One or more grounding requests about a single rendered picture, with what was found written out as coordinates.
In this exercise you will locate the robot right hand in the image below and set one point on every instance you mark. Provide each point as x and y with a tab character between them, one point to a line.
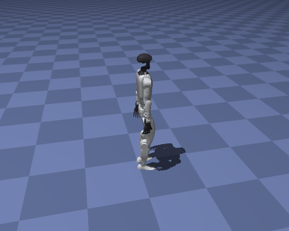
147	127

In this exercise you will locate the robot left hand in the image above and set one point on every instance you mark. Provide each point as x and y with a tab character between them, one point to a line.
136	109

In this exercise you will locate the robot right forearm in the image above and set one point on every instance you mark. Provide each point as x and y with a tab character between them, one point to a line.
147	109

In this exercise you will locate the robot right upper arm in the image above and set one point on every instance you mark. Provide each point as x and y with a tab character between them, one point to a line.
147	87

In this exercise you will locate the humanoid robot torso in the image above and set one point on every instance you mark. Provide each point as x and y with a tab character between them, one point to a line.
140	91

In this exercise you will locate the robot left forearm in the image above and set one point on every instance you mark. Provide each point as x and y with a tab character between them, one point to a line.
138	103

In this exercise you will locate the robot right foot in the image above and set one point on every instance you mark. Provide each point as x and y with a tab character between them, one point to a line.
147	167

